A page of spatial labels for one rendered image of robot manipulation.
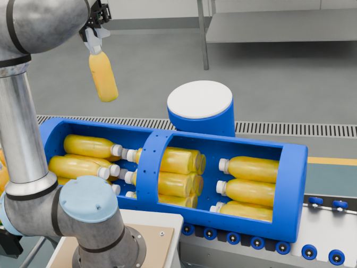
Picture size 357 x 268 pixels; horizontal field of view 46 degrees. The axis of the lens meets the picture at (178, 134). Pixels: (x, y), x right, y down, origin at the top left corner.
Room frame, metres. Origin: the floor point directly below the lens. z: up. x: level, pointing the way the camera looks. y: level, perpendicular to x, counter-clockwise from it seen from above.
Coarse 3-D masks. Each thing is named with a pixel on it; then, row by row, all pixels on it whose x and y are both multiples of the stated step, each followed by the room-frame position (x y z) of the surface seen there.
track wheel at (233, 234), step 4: (228, 232) 0.82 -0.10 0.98; (232, 232) 0.81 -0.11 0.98; (236, 232) 0.81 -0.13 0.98; (228, 236) 0.81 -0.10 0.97; (232, 236) 0.81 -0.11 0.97; (236, 236) 0.80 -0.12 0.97; (240, 236) 0.80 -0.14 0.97; (228, 240) 0.80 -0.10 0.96; (232, 240) 0.80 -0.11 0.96; (236, 240) 0.80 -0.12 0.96; (232, 244) 0.79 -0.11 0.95; (236, 244) 0.79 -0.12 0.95
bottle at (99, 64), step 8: (96, 56) 1.30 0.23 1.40; (104, 56) 1.31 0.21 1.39; (96, 64) 1.29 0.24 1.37; (104, 64) 1.29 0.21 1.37; (96, 72) 1.29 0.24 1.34; (104, 72) 1.29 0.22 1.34; (112, 72) 1.32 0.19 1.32; (96, 80) 1.29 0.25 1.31; (104, 80) 1.28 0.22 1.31; (112, 80) 1.30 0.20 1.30; (96, 88) 1.31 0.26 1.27; (104, 88) 1.28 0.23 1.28; (112, 88) 1.29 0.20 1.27; (104, 96) 1.28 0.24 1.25; (112, 96) 1.29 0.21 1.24
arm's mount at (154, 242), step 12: (132, 228) 0.74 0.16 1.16; (144, 228) 0.74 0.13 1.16; (156, 228) 0.73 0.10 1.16; (168, 228) 0.72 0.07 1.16; (72, 240) 0.73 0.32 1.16; (144, 240) 0.69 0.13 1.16; (156, 240) 0.69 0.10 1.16; (168, 240) 0.68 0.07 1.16; (60, 252) 0.70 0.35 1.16; (72, 252) 0.70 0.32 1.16; (144, 252) 0.66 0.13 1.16; (156, 252) 0.65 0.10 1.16; (60, 264) 0.66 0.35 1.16; (72, 264) 0.65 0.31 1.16; (144, 264) 0.62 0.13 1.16; (156, 264) 0.62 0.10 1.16
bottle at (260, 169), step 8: (232, 160) 0.96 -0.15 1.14; (240, 160) 0.94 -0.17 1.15; (248, 160) 0.94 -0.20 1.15; (256, 160) 0.93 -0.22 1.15; (264, 160) 0.93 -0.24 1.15; (272, 160) 0.92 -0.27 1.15; (232, 168) 0.93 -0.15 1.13; (240, 168) 0.92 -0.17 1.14; (248, 168) 0.91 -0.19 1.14; (256, 168) 0.91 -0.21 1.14; (264, 168) 0.90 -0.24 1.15; (272, 168) 0.89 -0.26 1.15; (240, 176) 0.91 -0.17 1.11; (248, 176) 0.90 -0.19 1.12; (256, 176) 0.89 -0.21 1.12; (264, 176) 0.88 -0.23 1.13; (272, 176) 0.88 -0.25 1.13
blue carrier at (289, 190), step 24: (48, 120) 1.22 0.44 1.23; (72, 120) 1.21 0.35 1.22; (48, 144) 1.18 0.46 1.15; (120, 144) 1.22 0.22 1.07; (144, 144) 1.00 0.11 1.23; (168, 144) 1.14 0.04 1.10; (192, 144) 1.10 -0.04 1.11; (216, 144) 1.06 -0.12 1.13; (240, 144) 1.02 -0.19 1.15; (264, 144) 0.92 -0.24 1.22; (288, 144) 0.91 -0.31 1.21; (144, 168) 0.93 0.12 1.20; (216, 168) 1.06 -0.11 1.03; (288, 168) 0.80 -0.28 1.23; (120, 192) 1.09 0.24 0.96; (144, 192) 0.89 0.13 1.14; (216, 192) 1.00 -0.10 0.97; (288, 192) 0.75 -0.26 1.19; (192, 216) 0.82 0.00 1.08; (216, 216) 0.79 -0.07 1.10; (288, 216) 0.71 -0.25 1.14; (288, 240) 0.71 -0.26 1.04
